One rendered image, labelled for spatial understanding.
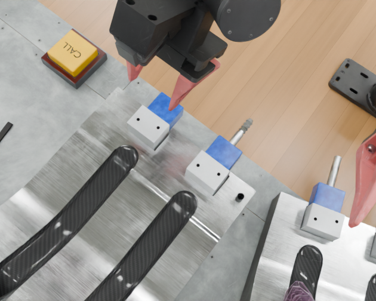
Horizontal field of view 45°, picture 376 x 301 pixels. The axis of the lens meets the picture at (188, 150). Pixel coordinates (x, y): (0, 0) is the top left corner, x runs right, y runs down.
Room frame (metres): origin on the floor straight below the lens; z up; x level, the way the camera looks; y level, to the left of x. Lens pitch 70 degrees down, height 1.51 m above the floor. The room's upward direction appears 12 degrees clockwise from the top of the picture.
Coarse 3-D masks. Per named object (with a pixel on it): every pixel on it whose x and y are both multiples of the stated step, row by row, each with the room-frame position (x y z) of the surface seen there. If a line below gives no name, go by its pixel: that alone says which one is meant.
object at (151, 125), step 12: (144, 108) 0.27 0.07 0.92; (156, 108) 0.28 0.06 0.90; (180, 108) 0.28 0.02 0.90; (132, 120) 0.24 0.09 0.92; (144, 120) 0.25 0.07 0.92; (156, 120) 0.25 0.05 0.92; (168, 120) 0.26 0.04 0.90; (132, 132) 0.23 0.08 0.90; (144, 132) 0.23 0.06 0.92; (156, 132) 0.23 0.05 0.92; (168, 132) 0.25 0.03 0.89; (156, 144) 0.22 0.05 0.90
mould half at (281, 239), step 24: (288, 216) 0.17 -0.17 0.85; (264, 240) 0.13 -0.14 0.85; (288, 240) 0.13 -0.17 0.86; (312, 240) 0.14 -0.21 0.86; (336, 240) 0.15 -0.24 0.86; (360, 240) 0.15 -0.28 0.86; (264, 264) 0.09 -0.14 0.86; (288, 264) 0.10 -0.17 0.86; (336, 264) 0.11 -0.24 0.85; (360, 264) 0.12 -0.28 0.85; (264, 288) 0.06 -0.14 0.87; (336, 288) 0.08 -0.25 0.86; (360, 288) 0.09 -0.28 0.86
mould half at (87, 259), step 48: (96, 144) 0.21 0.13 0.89; (144, 144) 0.22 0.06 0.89; (192, 144) 0.24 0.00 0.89; (48, 192) 0.13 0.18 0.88; (144, 192) 0.15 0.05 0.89; (192, 192) 0.17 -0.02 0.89; (240, 192) 0.18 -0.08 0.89; (0, 240) 0.05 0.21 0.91; (96, 240) 0.07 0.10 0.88; (192, 240) 0.10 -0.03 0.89; (48, 288) 0.00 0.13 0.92; (144, 288) 0.03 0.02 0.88
